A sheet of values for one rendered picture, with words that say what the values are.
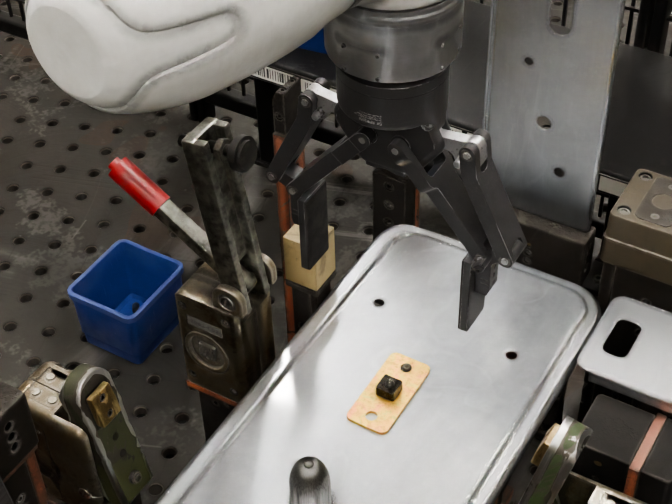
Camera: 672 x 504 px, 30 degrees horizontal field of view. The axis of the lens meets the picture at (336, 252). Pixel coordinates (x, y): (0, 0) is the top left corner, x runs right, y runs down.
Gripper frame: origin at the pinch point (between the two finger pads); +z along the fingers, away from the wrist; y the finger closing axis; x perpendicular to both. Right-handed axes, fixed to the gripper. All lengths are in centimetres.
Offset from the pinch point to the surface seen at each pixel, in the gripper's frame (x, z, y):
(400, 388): 0.4, 12.8, 0.8
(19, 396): -22.2, 1.8, -18.2
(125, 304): 19, 43, -48
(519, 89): 26.6, -0.4, -1.4
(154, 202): -0.7, 1.1, -22.0
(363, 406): -2.5, 13.2, -1.1
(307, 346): 1.2, 13.4, -8.8
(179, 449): 4, 43, -29
